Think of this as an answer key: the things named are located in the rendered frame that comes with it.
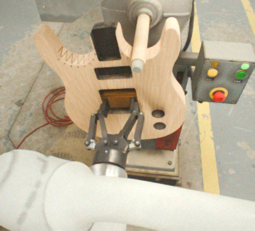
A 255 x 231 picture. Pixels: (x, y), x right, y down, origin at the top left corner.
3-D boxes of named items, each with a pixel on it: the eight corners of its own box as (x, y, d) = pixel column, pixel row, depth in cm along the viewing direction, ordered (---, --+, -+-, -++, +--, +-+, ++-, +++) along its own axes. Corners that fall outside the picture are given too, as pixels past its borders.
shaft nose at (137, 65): (141, 69, 55) (131, 66, 55) (144, 61, 53) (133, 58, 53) (140, 75, 54) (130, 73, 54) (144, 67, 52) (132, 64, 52)
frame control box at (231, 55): (174, 68, 111) (184, 16, 91) (223, 72, 110) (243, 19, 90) (175, 111, 95) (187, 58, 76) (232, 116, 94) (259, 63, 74)
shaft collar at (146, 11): (149, 25, 69) (133, 20, 69) (155, 10, 66) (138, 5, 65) (149, 29, 68) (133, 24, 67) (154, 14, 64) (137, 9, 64)
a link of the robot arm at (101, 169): (129, 205, 54) (131, 179, 58) (121, 187, 47) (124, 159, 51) (89, 203, 56) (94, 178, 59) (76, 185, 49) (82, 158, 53)
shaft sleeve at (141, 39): (147, 26, 67) (136, 23, 67) (151, 16, 65) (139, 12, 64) (142, 71, 55) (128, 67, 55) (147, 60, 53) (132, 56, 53)
